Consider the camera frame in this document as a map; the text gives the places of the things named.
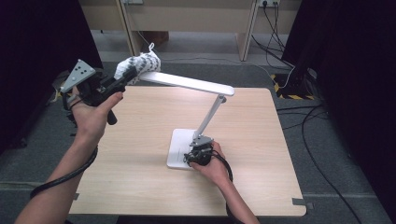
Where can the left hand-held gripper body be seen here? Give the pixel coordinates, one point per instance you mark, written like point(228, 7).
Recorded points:
point(79, 74)

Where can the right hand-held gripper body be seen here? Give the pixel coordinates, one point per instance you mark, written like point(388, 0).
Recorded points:
point(200, 152)

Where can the white black patterned cloth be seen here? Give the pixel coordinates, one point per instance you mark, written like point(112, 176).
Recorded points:
point(143, 63)

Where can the white desk lamp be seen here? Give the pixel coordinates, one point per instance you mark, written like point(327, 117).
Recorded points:
point(180, 146)

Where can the person's right hand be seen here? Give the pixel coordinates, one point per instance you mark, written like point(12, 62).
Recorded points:
point(216, 171)

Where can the person's left hand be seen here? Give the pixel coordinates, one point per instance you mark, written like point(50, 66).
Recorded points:
point(90, 119)

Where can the brown cardboard box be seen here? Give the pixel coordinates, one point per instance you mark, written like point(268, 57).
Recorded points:
point(160, 37)

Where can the black curtain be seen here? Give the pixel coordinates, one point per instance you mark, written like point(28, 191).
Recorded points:
point(351, 77)
point(37, 46)

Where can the beige wooden desk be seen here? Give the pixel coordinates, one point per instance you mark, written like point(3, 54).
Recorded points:
point(186, 18)

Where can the grey tape strip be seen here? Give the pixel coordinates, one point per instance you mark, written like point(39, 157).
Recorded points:
point(76, 196)
point(300, 201)

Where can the white wall socket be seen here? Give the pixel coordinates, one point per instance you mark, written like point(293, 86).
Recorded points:
point(269, 2)

